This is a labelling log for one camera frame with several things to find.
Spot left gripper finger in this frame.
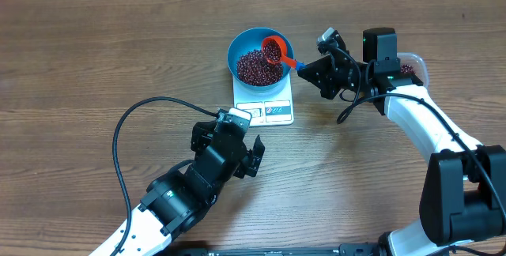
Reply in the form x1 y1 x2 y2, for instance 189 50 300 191
191 121 216 152
233 135 265 178

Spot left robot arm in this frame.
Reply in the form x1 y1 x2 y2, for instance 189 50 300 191
92 115 265 256

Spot red beans in bowl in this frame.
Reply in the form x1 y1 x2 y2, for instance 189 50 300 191
236 50 284 86

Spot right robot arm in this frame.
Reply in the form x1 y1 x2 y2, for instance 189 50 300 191
294 27 505 255

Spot white digital kitchen scale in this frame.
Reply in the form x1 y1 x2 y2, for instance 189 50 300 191
232 76 294 126

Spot red scoop with blue handle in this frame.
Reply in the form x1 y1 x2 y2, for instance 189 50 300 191
261 36 305 70

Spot clear plastic container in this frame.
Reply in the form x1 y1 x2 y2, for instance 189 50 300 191
397 52 430 88

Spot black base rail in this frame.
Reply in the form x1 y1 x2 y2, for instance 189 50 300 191
159 243 387 256

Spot blue bowl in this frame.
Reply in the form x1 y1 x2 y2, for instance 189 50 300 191
227 27 295 80

